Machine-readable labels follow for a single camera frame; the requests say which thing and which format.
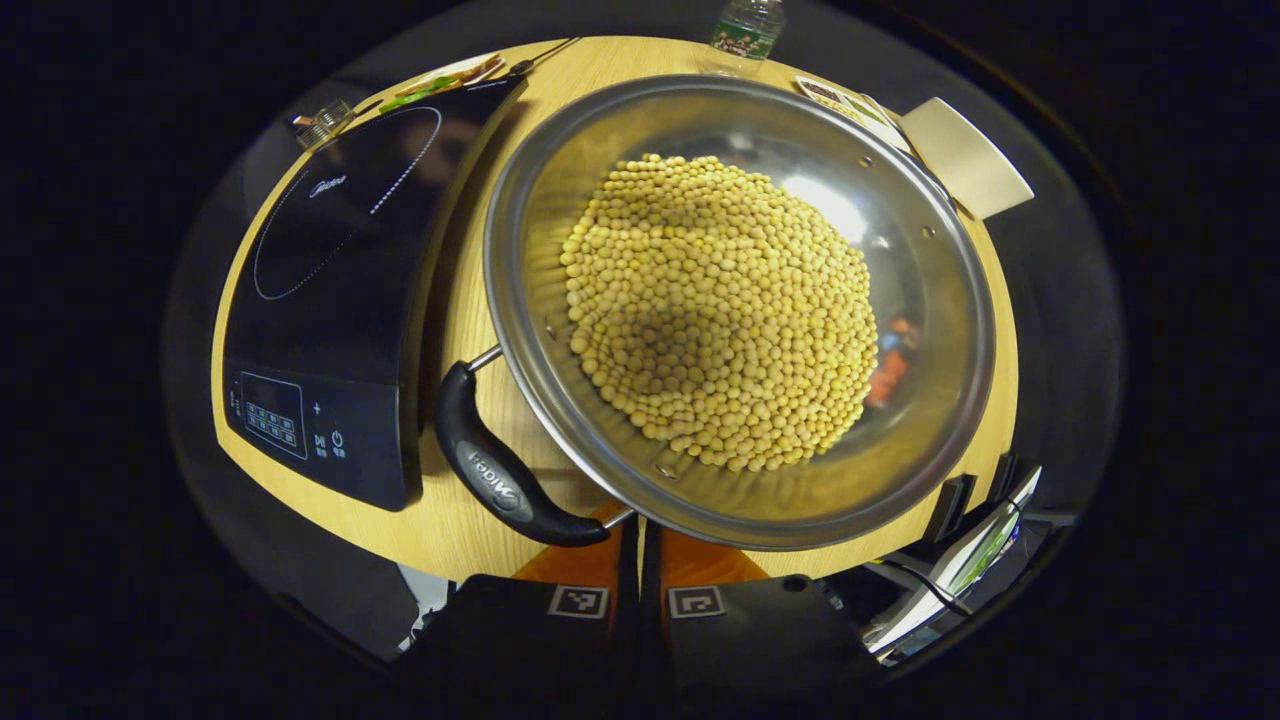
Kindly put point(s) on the black induction cooktop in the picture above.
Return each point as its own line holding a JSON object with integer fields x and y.
{"x": 340, "y": 330}

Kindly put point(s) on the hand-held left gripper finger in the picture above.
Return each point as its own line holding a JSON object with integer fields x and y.
{"x": 651, "y": 620}
{"x": 628, "y": 620}

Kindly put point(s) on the white toaster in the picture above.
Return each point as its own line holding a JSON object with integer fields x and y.
{"x": 965, "y": 160}

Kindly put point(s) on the clear plastic water bottle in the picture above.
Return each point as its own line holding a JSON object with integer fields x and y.
{"x": 745, "y": 35}

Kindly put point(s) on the white divided bean dish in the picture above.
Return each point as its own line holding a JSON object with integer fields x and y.
{"x": 835, "y": 100}

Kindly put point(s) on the stainless steel pot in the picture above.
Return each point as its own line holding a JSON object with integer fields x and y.
{"x": 700, "y": 120}

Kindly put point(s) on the toast sandwich with lettuce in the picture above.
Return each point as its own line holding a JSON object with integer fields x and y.
{"x": 440, "y": 82}

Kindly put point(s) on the black bracket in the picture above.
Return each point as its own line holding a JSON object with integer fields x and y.
{"x": 950, "y": 510}
{"x": 1002, "y": 476}

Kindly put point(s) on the pile of yellow soybeans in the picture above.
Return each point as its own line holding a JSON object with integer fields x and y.
{"x": 720, "y": 310}

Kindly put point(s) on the small clear glass cup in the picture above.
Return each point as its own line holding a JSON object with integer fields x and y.
{"x": 322, "y": 124}

